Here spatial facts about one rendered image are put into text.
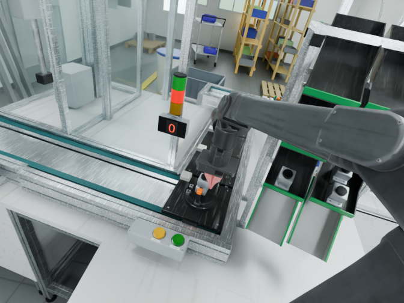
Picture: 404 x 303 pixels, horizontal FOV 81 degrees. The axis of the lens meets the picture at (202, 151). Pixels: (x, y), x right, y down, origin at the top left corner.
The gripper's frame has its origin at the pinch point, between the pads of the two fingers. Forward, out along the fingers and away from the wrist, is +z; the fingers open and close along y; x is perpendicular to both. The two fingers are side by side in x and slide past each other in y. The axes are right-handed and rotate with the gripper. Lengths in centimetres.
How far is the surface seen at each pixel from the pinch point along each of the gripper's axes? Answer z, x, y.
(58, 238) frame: 89, -11, 78
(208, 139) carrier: 28, -67, 14
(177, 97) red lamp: -9.4, -29.2, 23.4
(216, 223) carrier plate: 26.3, -9.7, -5.0
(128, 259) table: 37.4, 9.6, 20.4
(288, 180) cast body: -2.1, -11.1, -21.4
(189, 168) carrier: 27.0, -35.8, 14.8
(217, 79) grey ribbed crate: 50, -243, 47
